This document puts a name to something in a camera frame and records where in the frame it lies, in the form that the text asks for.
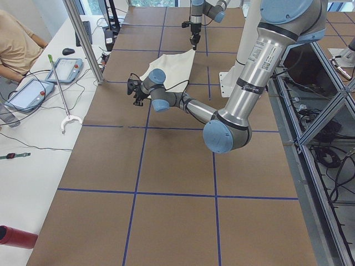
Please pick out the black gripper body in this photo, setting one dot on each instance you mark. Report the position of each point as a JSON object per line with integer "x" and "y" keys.
{"x": 137, "y": 93}
{"x": 194, "y": 29}

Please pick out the white long-sleeve cat shirt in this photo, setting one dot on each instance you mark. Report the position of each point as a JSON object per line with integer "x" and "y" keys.
{"x": 177, "y": 68}

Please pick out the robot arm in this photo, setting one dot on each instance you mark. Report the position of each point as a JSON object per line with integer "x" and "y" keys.
{"x": 282, "y": 23}
{"x": 198, "y": 8}

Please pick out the far teach pendant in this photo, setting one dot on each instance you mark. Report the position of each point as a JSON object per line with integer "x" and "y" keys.
{"x": 67, "y": 69}

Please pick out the teach pendant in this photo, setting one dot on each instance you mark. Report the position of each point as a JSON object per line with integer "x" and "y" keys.
{"x": 67, "y": 69}
{"x": 30, "y": 96}

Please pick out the grey reacher grabber claw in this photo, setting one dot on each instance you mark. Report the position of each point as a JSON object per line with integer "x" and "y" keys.
{"x": 69, "y": 118}

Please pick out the black computer mouse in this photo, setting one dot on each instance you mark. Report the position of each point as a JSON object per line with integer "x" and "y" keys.
{"x": 68, "y": 51}

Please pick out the near teach pendant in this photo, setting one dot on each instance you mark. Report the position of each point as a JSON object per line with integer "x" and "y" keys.
{"x": 30, "y": 96}

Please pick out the person in beige shirt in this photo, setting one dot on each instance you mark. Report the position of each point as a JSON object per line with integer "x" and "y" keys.
{"x": 20, "y": 48}

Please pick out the red cylinder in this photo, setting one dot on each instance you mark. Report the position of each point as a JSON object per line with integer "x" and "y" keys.
{"x": 17, "y": 238}

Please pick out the aluminium frame post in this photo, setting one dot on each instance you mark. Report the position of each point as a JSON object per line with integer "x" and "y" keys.
{"x": 84, "y": 40}

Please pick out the aluminium side frame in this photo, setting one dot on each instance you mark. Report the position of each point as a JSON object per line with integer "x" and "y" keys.
{"x": 314, "y": 110}

